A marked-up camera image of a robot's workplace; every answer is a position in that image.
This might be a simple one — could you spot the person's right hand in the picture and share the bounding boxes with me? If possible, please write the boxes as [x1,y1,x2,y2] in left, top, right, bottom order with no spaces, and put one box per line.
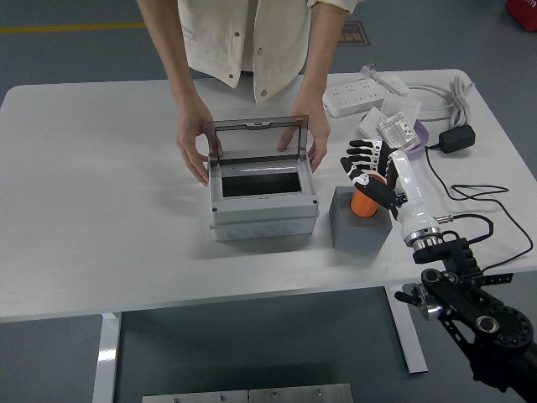
[175,98,215,188]

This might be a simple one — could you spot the person's left hand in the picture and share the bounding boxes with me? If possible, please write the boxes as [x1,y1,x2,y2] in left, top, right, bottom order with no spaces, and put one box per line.
[276,100,331,173]

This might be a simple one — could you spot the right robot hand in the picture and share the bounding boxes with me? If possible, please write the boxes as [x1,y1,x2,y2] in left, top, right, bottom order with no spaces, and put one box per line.
[339,138,441,239]

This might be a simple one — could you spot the orange cylindrical battery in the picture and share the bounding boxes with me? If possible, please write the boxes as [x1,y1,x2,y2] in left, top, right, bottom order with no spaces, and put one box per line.
[350,174,385,218]

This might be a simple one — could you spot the grey plastic junction box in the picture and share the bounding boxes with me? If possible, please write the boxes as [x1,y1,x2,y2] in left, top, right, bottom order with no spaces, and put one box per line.
[207,157,320,243]

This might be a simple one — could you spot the white power strip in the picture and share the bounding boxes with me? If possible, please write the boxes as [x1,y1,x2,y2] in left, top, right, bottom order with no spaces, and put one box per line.
[321,76,391,118]

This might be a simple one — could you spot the white flat plastic piece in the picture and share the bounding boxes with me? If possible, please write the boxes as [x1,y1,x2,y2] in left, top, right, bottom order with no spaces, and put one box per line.
[357,107,389,139]

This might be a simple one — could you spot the purple tray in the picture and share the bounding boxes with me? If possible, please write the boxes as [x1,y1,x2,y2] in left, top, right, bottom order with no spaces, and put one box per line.
[358,118,430,159]

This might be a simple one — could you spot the grey block with round hole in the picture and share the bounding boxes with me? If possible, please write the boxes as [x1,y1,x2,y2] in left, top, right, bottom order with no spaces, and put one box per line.
[329,186,394,255]

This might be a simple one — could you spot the white socket with label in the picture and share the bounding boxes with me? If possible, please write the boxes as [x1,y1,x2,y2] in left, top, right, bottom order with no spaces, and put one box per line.
[377,113,423,152]

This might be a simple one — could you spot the black power adapter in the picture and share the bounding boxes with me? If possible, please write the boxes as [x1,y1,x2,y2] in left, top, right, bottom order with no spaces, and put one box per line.
[438,124,477,154]

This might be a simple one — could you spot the white power plug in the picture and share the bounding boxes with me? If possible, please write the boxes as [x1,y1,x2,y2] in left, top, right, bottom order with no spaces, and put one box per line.
[360,62,410,96]

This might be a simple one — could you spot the white square panel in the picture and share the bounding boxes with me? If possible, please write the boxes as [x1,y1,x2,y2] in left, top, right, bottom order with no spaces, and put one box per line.
[380,95,423,123]

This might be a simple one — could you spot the person's torso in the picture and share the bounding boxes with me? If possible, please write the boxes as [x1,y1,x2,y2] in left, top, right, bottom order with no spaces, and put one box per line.
[175,0,320,106]

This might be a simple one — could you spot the white table leg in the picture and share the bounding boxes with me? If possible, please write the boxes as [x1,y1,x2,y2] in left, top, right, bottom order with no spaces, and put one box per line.
[384,285,429,374]
[91,312,123,403]

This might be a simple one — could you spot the red object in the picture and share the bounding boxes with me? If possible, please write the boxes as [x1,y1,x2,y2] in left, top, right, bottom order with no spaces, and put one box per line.
[504,0,537,33]

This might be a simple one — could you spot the metal plate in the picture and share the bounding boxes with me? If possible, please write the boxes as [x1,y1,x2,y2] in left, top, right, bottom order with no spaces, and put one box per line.
[248,383,352,403]
[141,390,248,403]

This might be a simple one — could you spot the thin black cord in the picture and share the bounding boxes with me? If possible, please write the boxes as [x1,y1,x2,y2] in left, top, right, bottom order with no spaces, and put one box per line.
[425,142,534,272]

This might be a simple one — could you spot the white bundled power cable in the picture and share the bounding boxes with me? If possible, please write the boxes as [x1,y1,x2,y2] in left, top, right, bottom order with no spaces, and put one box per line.
[406,75,477,129]

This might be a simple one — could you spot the black perforated bracket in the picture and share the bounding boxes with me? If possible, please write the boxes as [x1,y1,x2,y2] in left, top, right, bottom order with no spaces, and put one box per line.
[482,272,514,287]

